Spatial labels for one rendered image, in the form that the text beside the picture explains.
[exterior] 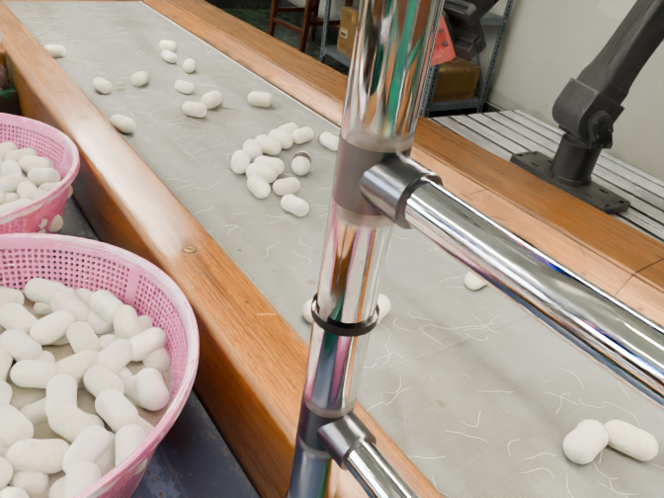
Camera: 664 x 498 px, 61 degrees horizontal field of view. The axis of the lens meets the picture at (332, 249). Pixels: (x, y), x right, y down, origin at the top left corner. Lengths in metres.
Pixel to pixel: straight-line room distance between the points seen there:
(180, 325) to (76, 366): 0.07
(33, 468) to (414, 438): 0.23
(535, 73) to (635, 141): 0.63
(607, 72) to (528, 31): 2.24
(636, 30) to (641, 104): 1.85
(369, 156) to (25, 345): 0.33
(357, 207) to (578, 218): 0.50
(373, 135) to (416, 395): 0.28
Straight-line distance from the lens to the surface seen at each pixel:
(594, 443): 0.42
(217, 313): 0.42
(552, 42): 3.05
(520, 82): 3.17
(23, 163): 0.69
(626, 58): 0.93
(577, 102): 0.93
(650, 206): 1.03
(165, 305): 0.44
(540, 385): 0.46
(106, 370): 0.42
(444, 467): 0.38
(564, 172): 0.97
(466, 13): 0.70
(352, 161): 0.17
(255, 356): 0.39
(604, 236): 0.65
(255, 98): 0.86
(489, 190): 0.67
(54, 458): 0.38
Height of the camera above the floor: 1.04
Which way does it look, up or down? 33 degrees down
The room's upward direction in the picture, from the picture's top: 9 degrees clockwise
